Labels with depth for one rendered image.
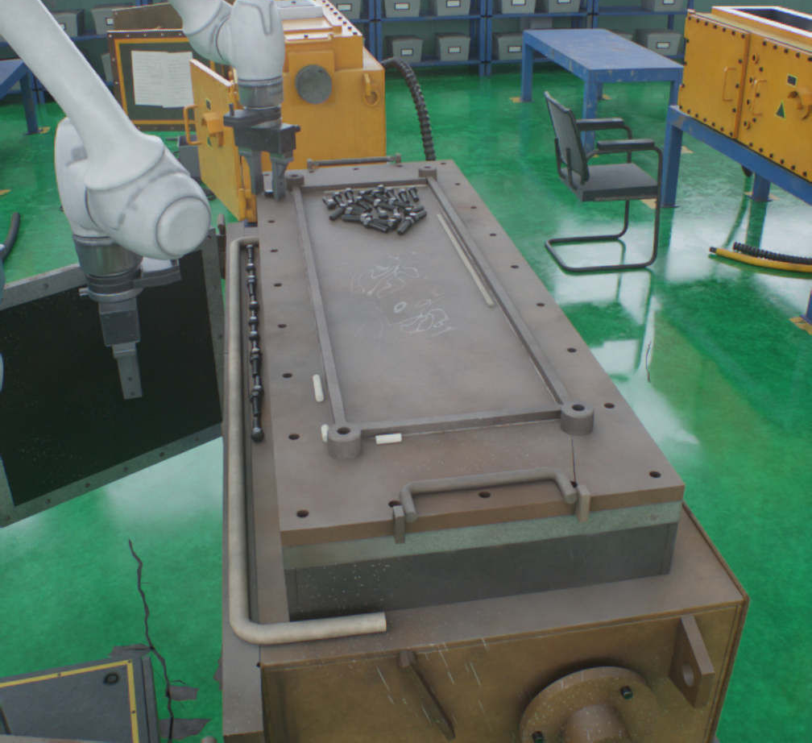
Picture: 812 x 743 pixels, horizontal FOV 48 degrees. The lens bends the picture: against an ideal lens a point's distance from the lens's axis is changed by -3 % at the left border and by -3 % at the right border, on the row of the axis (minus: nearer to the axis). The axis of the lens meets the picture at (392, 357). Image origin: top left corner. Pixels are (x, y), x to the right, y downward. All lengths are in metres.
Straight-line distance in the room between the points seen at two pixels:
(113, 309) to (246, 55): 0.74
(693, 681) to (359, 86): 3.13
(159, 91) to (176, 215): 4.38
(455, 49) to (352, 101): 5.97
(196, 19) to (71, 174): 0.81
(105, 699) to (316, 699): 1.26
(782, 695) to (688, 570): 1.65
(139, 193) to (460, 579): 0.56
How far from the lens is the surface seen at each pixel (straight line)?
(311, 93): 3.80
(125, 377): 1.35
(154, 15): 6.50
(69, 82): 1.08
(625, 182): 5.07
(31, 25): 1.11
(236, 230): 2.18
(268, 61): 1.86
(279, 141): 1.88
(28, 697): 2.37
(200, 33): 1.97
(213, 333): 2.32
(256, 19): 1.85
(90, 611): 3.02
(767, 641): 2.94
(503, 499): 1.04
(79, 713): 2.30
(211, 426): 2.43
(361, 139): 3.97
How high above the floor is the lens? 1.98
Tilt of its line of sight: 28 degrees down
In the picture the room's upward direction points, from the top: 1 degrees counter-clockwise
